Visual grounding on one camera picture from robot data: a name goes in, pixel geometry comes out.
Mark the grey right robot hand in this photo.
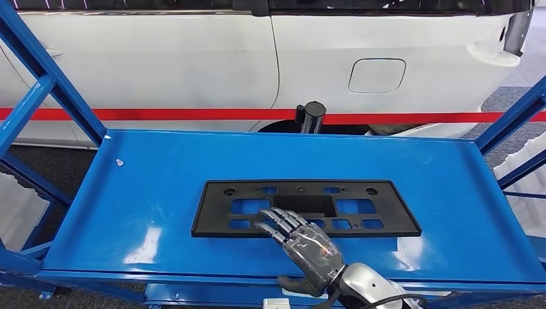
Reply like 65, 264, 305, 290
254, 207, 347, 298

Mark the black plastic license plate bracket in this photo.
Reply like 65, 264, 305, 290
191, 180, 422, 239

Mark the white plastic crate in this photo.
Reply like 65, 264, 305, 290
0, 170, 52, 252
494, 132, 546, 238

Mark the white car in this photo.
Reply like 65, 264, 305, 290
0, 0, 546, 150

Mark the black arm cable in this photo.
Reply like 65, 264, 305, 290
313, 288, 425, 309

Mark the black stanchion post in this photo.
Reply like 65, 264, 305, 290
295, 100, 327, 135

